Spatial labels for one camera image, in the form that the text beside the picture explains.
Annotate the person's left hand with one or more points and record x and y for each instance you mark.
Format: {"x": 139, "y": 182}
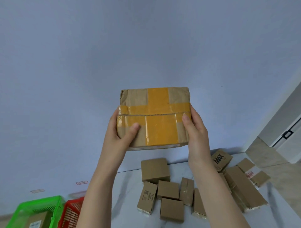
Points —
{"x": 113, "y": 145}

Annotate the black door latch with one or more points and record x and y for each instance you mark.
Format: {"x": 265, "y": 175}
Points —
{"x": 287, "y": 134}

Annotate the clear-taped cardboard box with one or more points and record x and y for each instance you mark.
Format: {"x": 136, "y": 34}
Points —
{"x": 37, "y": 220}

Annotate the yellow-taped cardboard box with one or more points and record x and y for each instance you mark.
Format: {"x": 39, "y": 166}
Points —
{"x": 157, "y": 105}

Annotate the person's right hand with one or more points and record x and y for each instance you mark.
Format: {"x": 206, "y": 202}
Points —
{"x": 200, "y": 145}

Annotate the person's right forearm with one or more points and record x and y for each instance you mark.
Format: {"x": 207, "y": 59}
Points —
{"x": 218, "y": 202}

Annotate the person's left forearm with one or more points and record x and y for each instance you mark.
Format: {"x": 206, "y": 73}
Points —
{"x": 98, "y": 199}

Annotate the white door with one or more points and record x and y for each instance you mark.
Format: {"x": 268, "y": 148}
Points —
{"x": 291, "y": 150}

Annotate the red plastic basket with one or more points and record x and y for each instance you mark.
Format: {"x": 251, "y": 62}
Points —
{"x": 70, "y": 211}

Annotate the green plastic basket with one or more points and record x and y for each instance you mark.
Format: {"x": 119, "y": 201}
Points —
{"x": 21, "y": 206}

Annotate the pile of brown cardboard boxes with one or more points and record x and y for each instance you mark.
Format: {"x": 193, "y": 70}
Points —
{"x": 168, "y": 190}

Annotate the red-framed wall label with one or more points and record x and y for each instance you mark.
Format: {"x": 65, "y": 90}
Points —
{"x": 37, "y": 191}
{"x": 81, "y": 182}

